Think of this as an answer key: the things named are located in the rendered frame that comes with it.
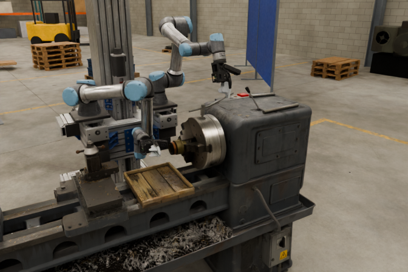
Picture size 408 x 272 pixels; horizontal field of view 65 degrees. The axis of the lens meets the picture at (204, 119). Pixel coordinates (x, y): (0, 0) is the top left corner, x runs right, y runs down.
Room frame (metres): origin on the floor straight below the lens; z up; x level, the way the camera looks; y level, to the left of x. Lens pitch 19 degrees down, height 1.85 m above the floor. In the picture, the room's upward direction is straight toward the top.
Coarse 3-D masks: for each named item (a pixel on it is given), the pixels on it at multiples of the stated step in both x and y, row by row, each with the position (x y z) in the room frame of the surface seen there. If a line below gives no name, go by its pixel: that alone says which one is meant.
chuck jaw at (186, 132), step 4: (184, 124) 1.78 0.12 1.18; (188, 124) 1.79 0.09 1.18; (184, 128) 1.77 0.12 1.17; (188, 128) 1.78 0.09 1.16; (180, 132) 1.77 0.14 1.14; (184, 132) 1.75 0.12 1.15; (188, 132) 1.76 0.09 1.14; (180, 136) 1.72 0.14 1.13; (184, 136) 1.73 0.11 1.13; (188, 136) 1.74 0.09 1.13; (192, 136) 1.75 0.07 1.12
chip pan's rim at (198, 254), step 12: (312, 204) 1.86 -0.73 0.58; (276, 216) 1.78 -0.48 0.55; (288, 216) 1.72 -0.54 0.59; (300, 216) 1.78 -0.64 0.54; (240, 228) 1.65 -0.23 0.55; (252, 228) 1.59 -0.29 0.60; (264, 228) 1.64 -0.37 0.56; (228, 240) 1.51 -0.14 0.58; (240, 240) 1.56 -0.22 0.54; (192, 252) 1.39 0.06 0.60; (204, 252) 1.43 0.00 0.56; (216, 252) 1.48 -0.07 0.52; (168, 264) 1.33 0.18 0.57; (180, 264) 1.37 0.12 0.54
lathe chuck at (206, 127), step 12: (192, 120) 1.76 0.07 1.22; (204, 120) 1.73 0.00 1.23; (192, 132) 1.76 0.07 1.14; (204, 132) 1.65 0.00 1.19; (216, 132) 1.67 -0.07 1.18; (204, 144) 1.64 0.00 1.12; (216, 144) 1.64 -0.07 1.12; (204, 156) 1.64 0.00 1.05; (216, 156) 1.64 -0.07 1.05; (204, 168) 1.66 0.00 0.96
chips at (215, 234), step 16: (192, 224) 1.65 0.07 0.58; (208, 224) 1.70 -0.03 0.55; (144, 240) 1.54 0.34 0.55; (160, 240) 1.54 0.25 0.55; (176, 240) 1.54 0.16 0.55; (192, 240) 1.50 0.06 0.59; (208, 240) 1.50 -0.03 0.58; (96, 256) 1.40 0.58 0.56; (112, 256) 1.42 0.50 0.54; (128, 256) 1.42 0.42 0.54; (144, 256) 1.42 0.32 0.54; (160, 256) 1.38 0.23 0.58; (176, 256) 1.39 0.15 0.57
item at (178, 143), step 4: (176, 140) 1.69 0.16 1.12; (180, 140) 1.69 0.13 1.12; (184, 140) 1.72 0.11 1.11; (168, 144) 1.70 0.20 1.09; (172, 144) 1.66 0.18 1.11; (176, 144) 1.66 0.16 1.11; (180, 144) 1.67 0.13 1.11; (168, 148) 1.70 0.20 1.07; (172, 148) 1.64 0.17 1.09; (176, 148) 1.65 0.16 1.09; (180, 148) 1.66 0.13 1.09; (184, 148) 1.68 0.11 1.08; (172, 152) 1.64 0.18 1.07; (176, 152) 1.66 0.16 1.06; (180, 152) 1.66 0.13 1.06
